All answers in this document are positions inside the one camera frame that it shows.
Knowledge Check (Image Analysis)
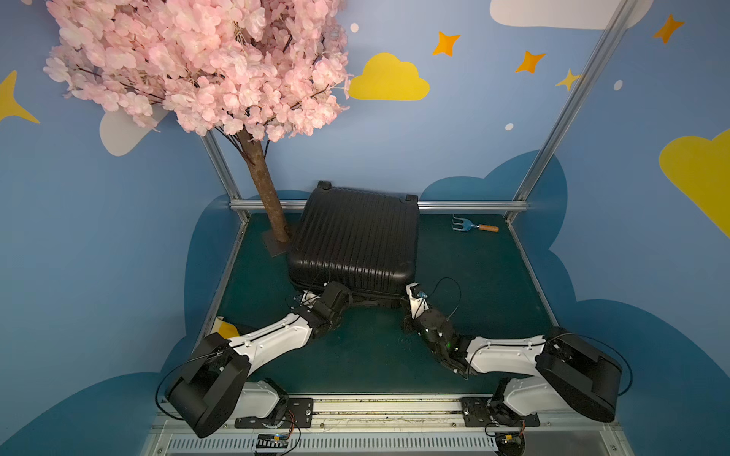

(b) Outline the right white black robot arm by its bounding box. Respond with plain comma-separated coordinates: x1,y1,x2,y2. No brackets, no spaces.
405,308,623,426

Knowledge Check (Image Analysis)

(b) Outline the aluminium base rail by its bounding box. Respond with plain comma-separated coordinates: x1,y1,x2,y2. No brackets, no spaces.
141,394,633,455

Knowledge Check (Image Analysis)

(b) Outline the right aluminium frame post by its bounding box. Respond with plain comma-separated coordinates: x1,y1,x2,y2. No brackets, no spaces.
506,0,639,226

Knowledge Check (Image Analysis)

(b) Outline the black ribbed hard-shell suitcase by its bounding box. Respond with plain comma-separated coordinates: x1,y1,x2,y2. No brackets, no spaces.
287,180,420,305

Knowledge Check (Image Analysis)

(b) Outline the blue garden fork, wooden handle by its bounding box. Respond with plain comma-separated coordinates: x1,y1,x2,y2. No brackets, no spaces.
452,216,500,233

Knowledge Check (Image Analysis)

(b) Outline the black round connector box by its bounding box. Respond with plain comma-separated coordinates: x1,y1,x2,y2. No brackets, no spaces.
494,433,526,456

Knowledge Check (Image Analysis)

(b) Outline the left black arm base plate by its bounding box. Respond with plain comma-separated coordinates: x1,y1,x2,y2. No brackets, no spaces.
235,397,314,429

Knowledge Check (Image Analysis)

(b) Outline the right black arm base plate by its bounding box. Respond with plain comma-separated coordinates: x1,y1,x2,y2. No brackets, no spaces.
460,396,541,428

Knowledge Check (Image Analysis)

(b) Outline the pink artificial cherry blossom tree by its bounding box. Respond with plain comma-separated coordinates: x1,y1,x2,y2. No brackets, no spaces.
45,0,350,244

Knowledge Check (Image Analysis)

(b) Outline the horizontal aluminium back frame bar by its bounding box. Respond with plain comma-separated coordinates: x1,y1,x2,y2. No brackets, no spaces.
229,199,528,213

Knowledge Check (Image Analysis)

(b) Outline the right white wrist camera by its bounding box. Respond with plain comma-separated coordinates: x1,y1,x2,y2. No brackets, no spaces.
406,282,429,320

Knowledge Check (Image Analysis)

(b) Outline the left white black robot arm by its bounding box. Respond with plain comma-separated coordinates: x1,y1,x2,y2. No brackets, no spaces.
165,282,352,438

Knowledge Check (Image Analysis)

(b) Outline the small green circuit board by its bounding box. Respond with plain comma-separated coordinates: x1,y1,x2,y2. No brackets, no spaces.
255,434,289,452

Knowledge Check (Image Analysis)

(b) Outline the left aluminium frame post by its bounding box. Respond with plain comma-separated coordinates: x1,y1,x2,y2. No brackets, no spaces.
202,132,249,224

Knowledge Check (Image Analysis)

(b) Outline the aluminium frame post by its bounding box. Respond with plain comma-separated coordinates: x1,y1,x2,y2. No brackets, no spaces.
506,0,639,226
202,132,249,224

